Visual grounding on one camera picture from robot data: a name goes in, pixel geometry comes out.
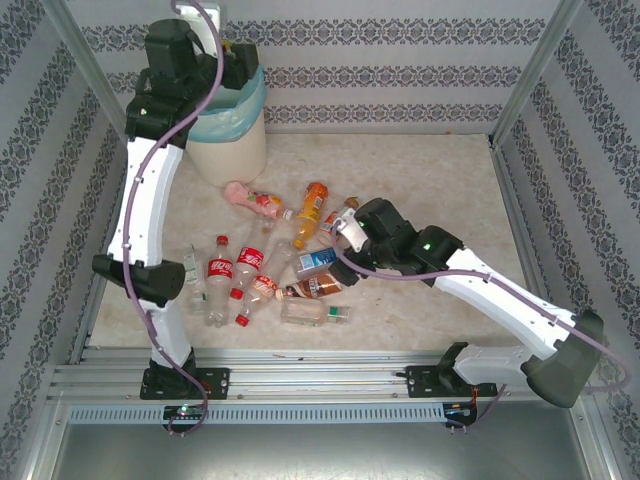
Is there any brown coffee drink bottle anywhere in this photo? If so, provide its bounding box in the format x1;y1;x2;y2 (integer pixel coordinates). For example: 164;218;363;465
275;272;346;301

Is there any blue label water bottle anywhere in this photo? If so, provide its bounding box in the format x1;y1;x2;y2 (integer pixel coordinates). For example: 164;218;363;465
293;245;341;280

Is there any clear bottle green label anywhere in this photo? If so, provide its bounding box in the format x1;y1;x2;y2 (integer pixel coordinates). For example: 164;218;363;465
279;298;353;329

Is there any red-orange label bottle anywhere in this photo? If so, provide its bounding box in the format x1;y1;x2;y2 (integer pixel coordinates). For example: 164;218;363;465
318;196;360;236

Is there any red label cola bottle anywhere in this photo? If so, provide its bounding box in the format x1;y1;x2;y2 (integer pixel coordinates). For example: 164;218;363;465
234;238;300;329
228;219;274;301
203;234;236;329

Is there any pink drink bottle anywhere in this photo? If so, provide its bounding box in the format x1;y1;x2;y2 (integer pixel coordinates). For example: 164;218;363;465
223;180;295;222

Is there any slim clear bottle white label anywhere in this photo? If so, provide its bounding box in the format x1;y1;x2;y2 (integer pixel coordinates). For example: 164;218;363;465
182;244;209;317

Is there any pale blue bin liner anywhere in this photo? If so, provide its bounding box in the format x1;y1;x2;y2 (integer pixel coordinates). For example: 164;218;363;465
187;64;266;146

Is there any cream waste bin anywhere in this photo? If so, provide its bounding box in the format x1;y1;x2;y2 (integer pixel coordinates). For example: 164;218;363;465
185;64;269;189

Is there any orange juice bottle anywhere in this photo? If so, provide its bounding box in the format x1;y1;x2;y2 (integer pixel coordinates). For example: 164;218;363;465
291;181;331;251

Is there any small circuit board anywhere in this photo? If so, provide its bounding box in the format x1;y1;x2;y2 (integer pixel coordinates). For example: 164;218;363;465
442;402;479;420
163;405;207;421

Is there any grey sheet metal shelf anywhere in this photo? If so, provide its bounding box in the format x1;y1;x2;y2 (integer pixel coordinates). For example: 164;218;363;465
49;422;609;480

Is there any aluminium frame post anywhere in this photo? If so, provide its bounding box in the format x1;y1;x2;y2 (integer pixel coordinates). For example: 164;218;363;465
489;0;584;146
39;0;144;151

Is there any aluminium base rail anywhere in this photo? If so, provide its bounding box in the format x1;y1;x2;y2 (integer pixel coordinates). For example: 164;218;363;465
47;347;591;401

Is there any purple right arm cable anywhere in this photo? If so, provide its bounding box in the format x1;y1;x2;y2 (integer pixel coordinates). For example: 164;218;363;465
332;217;634;436

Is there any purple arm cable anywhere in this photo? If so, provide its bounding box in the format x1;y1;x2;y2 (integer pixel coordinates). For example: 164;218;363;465
332;217;634;436
119;0;226;439

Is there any slotted white cable duct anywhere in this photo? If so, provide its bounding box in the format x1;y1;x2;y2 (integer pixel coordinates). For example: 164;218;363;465
67;402;446;426

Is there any aluminium side rail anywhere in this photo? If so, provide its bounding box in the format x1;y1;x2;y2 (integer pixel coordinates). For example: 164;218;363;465
67;144;146;366
489;142;586;366

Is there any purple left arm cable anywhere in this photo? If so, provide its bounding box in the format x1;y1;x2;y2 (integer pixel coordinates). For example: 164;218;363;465
119;0;226;439

